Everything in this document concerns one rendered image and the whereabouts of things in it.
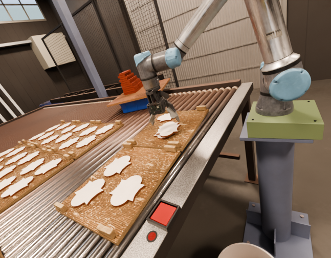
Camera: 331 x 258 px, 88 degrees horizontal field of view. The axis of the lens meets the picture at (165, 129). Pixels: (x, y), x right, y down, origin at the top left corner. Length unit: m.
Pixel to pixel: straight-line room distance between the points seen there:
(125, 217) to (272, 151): 0.73
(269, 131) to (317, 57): 3.33
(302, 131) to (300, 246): 0.90
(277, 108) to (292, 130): 0.11
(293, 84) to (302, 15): 3.31
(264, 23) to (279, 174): 0.72
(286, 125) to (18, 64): 6.27
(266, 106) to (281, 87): 0.19
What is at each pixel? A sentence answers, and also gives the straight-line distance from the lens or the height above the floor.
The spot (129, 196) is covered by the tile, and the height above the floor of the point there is 0.95.
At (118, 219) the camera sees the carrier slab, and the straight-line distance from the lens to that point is 0.60.
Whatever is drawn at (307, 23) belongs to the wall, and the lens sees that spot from 4.01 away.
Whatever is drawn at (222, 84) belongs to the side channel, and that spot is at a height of 0.94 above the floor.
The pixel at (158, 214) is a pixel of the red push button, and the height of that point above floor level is 0.93.
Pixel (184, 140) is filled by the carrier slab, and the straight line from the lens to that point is 0.81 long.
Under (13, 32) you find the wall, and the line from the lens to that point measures 6.66.
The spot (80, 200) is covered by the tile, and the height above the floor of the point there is 0.95.
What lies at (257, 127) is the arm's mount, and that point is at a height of 0.93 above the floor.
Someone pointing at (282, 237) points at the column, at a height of 0.06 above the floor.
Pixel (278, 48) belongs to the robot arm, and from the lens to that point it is 0.70.
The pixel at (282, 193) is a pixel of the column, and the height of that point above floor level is 0.48.
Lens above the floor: 1.35
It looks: 25 degrees down
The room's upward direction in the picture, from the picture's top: 18 degrees counter-clockwise
